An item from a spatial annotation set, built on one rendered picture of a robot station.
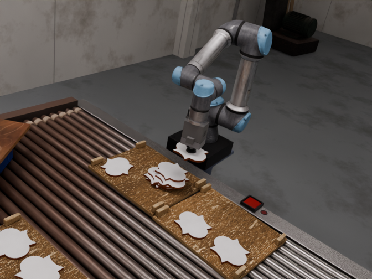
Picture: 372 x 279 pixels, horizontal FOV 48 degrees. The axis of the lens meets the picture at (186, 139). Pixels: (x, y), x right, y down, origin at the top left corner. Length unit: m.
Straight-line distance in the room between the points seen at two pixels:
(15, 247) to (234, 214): 0.84
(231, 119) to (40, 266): 1.13
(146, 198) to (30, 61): 3.23
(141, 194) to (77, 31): 3.48
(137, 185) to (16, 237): 0.54
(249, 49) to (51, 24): 3.16
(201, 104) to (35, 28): 3.28
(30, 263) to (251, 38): 1.26
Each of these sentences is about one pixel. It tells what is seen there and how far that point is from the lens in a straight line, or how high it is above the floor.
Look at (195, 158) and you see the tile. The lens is 1.67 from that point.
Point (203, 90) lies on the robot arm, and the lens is 1.55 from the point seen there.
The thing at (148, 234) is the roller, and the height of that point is 0.92.
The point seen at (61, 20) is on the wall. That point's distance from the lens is 4.83.
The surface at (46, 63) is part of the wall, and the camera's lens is 4.86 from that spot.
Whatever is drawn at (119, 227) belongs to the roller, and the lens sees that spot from 1.61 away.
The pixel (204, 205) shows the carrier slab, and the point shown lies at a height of 0.94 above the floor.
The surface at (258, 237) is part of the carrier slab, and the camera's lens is 1.68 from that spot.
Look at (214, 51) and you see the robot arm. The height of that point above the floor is 1.48.
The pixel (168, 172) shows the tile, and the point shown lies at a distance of 1.80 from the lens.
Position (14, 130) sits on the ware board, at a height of 1.04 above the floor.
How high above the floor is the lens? 1.99
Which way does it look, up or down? 29 degrees down
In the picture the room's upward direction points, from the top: 11 degrees clockwise
